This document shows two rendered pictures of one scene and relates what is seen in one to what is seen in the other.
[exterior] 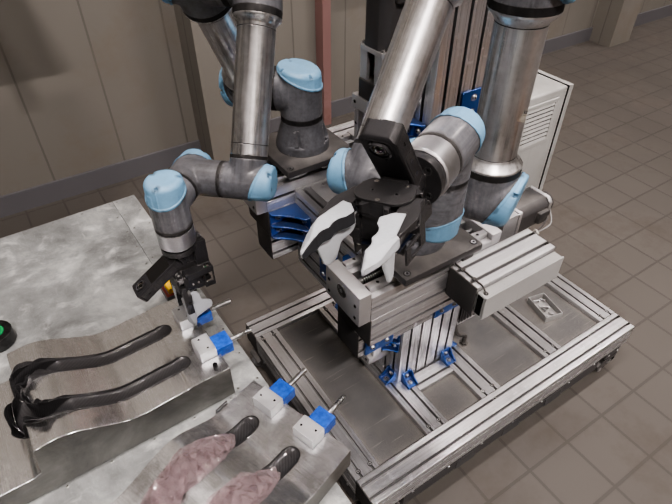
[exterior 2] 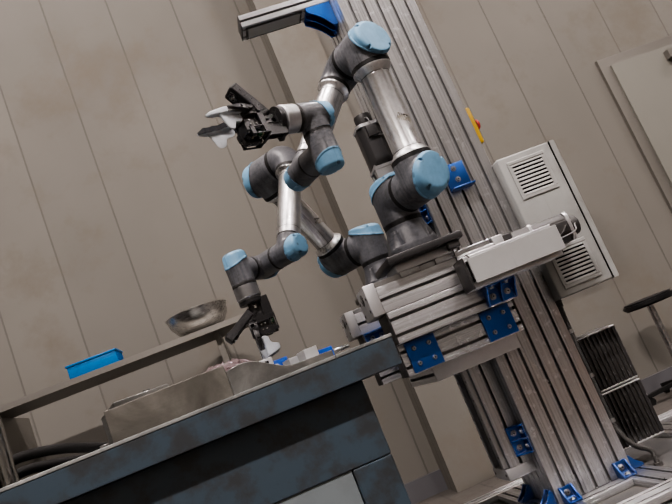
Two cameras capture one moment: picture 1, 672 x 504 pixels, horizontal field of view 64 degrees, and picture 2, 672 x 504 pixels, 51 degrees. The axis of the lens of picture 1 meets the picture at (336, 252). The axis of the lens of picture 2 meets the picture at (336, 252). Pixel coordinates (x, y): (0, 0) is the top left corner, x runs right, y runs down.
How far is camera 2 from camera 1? 162 cm
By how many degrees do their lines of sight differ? 55
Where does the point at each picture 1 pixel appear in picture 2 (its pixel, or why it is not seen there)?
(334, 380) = not seen: outside the picture
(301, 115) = (369, 253)
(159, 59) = (382, 390)
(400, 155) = (238, 93)
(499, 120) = (386, 124)
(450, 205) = (318, 139)
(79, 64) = not seen: hidden behind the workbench
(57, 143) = not seen: hidden behind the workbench
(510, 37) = (365, 82)
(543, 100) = (524, 155)
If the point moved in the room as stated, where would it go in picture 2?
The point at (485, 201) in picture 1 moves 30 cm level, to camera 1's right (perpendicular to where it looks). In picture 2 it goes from (407, 174) to (509, 120)
